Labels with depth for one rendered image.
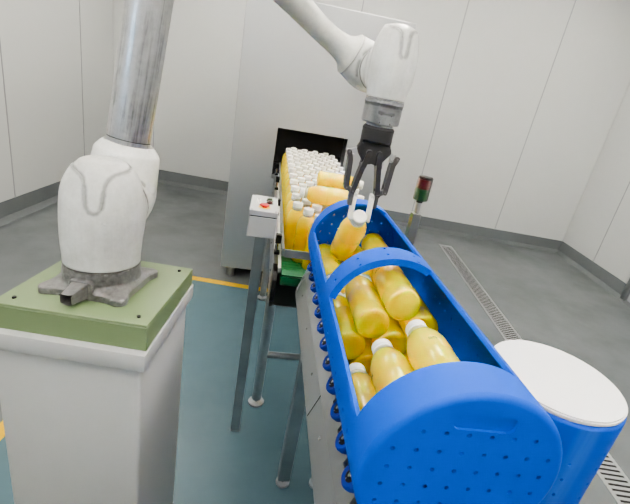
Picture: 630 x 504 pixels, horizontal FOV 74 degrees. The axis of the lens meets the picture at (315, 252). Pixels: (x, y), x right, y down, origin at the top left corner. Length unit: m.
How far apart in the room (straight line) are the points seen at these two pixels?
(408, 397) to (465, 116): 5.22
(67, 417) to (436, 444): 0.78
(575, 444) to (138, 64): 1.20
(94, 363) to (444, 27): 5.17
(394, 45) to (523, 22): 4.91
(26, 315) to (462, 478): 0.81
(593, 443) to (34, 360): 1.12
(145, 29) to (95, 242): 0.47
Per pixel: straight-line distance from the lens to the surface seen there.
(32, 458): 1.22
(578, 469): 1.09
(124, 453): 1.11
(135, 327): 0.89
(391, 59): 0.99
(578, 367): 1.19
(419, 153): 5.58
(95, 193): 0.91
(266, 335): 2.00
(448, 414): 0.57
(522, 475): 0.70
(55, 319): 0.95
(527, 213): 6.22
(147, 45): 1.09
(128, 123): 1.09
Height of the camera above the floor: 1.54
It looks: 22 degrees down
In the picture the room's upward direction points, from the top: 11 degrees clockwise
